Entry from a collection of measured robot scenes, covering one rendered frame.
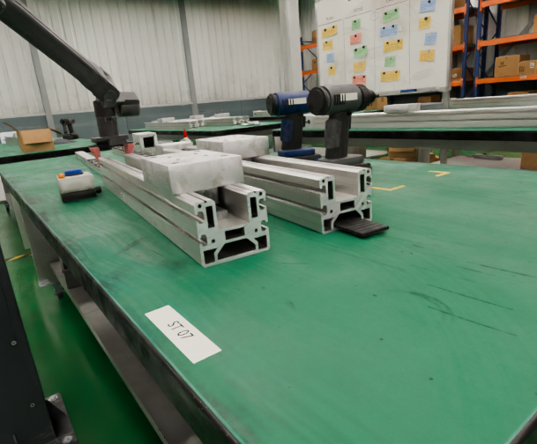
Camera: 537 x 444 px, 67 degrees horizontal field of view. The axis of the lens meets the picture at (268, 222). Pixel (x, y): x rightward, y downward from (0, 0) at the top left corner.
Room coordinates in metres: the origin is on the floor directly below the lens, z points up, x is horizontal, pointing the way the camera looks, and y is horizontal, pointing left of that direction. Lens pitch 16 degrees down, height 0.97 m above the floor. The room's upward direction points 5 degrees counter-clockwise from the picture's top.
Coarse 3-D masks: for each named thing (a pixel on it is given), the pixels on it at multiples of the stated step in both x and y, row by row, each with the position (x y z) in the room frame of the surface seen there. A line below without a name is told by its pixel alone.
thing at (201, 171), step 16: (144, 160) 0.65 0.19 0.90; (160, 160) 0.61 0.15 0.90; (176, 160) 0.59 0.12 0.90; (192, 160) 0.57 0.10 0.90; (208, 160) 0.56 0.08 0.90; (224, 160) 0.57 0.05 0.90; (240, 160) 0.59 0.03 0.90; (144, 176) 0.67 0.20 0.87; (160, 176) 0.57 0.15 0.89; (176, 176) 0.54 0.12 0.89; (192, 176) 0.55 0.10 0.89; (208, 176) 0.56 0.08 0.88; (224, 176) 0.57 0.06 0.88; (240, 176) 0.59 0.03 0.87; (176, 192) 0.54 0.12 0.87; (208, 192) 0.58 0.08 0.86
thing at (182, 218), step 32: (128, 160) 1.17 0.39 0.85; (128, 192) 0.89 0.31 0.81; (160, 192) 0.61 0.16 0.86; (192, 192) 0.55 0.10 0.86; (224, 192) 0.58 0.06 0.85; (256, 192) 0.52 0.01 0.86; (160, 224) 0.64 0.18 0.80; (192, 224) 0.49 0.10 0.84; (224, 224) 0.51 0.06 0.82; (256, 224) 0.52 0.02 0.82; (192, 256) 0.51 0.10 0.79; (224, 256) 0.50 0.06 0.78
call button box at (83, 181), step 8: (56, 176) 1.04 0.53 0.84; (72, 176) 1.00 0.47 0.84; (80, 176) 1.01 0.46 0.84; (88, 176) 1.01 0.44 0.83; (64, 184) 0.99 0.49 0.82; (72, 184) 0.99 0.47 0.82; (80, 184) 1.00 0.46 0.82; (88, 184) 1.01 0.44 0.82; (64, 192) 0.98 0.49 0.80; (72, 192) 1.00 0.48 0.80; (80, 192) 1.00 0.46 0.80; (88, 192) 1.01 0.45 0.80; (96, 192) 1.05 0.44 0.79; (64, 200) 0.98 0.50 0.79; (72, 200) 0.99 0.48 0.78
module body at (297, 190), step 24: (264, 168) 0.71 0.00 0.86; (288, 168) 0.68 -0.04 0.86; (312, 168) 0.70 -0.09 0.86; (336, 168) 0.65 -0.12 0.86; (360, 168) 0.62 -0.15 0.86; (288, 192) 0.64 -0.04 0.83; (312, 192) 0.58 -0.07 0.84; (336, 192) 0.64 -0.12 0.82; (360, 192) 0.60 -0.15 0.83; (288, 216) 0.65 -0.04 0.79; (312, 216) 0.59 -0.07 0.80; (336, 216) 0.58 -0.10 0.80; (360, 216) 0.61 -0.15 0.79
